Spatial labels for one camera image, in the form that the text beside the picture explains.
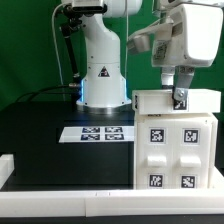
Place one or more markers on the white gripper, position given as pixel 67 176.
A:
pixel 195 35

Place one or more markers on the white cabinet top block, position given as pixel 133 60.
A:
pixel 150 102

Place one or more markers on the white cabinet body box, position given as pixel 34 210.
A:
pixel 174 123

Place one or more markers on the white hinged door panel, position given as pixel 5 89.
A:
pixel 192 156

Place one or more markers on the small white door panel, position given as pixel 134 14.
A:
pixel 153 158

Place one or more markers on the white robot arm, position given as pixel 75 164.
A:
pixel 103 88

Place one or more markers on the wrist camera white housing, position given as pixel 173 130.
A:
pixel 139 41

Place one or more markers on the white marker base plate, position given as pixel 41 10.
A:
pixel 97 134

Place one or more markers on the white obstacle frame wall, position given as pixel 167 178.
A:
pixel 110 202

